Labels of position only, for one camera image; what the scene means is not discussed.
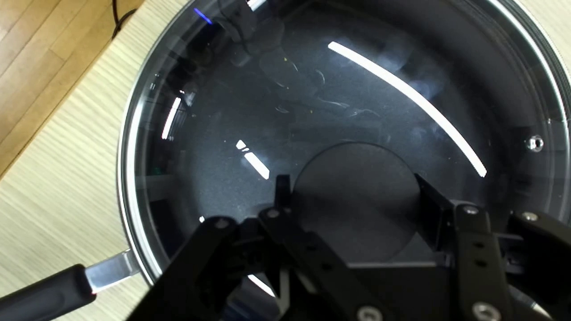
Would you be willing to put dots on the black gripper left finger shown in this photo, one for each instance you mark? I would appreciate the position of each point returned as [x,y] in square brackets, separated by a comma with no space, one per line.
[296,249]

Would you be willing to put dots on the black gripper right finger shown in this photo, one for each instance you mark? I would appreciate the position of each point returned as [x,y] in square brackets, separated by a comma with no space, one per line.
[487,260]

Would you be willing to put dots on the glass lid with black knob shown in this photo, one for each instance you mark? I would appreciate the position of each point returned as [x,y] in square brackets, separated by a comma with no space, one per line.
[357,99]

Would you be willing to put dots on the black frying pan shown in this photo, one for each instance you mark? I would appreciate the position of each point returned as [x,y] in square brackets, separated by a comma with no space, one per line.
[41,294]

